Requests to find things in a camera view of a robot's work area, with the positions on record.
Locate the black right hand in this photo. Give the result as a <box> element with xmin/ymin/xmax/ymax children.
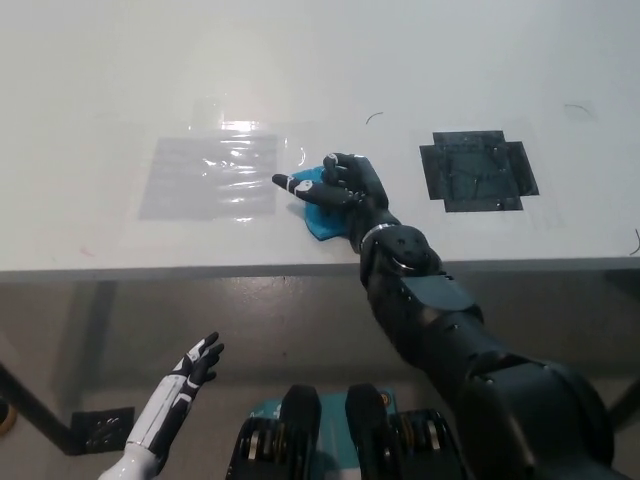
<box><xmin>271</xmin><ymin>151</ymin><xmax>397</xmax><ymax>247</ymax></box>

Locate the white and black left hand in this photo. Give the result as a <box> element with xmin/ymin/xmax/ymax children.
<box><xmin>124</xmin><ymin>330</ymin><xmax>226</xmax><ymax>455</ymax></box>

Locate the blue wavy sponge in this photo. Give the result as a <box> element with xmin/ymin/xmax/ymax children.
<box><xmin>288</xmin><ymin>166</ymin><xmax>354</xmax><ymax>244</ymax></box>

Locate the black tape marked spot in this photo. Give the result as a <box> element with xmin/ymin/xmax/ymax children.
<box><xmin>418</xmin><ymin>130</ymin><xmax>540</xmax><ymax>215</ymax></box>

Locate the black and teal robot torso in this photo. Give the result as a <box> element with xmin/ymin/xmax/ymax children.
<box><xmin>225</xmin><ymin>383</ymin><xmax>469</xmax><ymax>480</ymax></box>

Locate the black table leg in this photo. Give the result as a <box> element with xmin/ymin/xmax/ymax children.
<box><xmin>0</xmin><ymin>361</ymin><xmax>84</xmax><ymax>456</ymax></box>
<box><xmin>607</xmin><ymin>368</ymin><xmax>640</xmax><ymax>432</ymax></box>

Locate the grey taped patch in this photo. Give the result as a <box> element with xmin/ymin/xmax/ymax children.
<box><xmin>138</xmin><ymin>134</ymin><xmax>279</xmax><ymax>221</ymax></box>

